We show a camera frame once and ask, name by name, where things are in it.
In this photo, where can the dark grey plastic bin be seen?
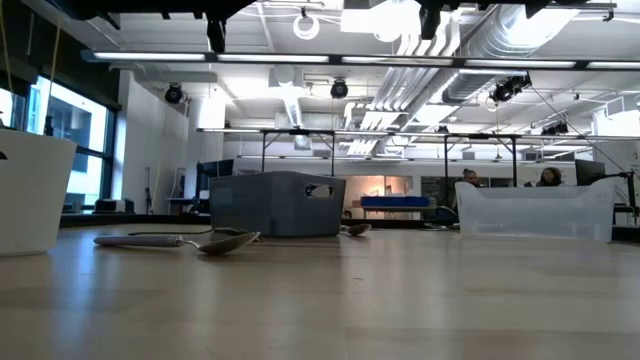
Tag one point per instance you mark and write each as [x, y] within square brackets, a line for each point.
[270, 205]

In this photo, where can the white plastic bin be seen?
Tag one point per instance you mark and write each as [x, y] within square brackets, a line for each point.
[35, 200]

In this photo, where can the black box device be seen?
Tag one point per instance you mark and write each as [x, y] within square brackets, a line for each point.
[117, 206]

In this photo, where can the blue table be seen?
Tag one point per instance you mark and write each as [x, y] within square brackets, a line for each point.
[395, 201]

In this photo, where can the black aluminium table frame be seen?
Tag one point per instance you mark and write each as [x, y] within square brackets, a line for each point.
[150, 219]

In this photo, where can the black ceiling spotlight cluster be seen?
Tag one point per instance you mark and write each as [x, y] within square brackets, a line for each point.
[507, 90]
[555, 129]

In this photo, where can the black metal workstation frame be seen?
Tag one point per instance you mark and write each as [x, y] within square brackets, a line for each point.
[480, 136]
[300, 132]

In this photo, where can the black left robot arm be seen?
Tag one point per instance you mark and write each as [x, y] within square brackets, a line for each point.
[125, 7]

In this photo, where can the person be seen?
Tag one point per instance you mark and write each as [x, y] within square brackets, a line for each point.
[550, 177]
[470, 177]

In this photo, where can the clear plastic bin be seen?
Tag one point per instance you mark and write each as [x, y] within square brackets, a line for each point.
[535, 220]

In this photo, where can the black computer monitor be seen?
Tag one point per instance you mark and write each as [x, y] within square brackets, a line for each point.
[589, 172]
[217, 170]

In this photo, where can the long linear ceiling light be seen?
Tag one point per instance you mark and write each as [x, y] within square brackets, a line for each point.
[150, 56]

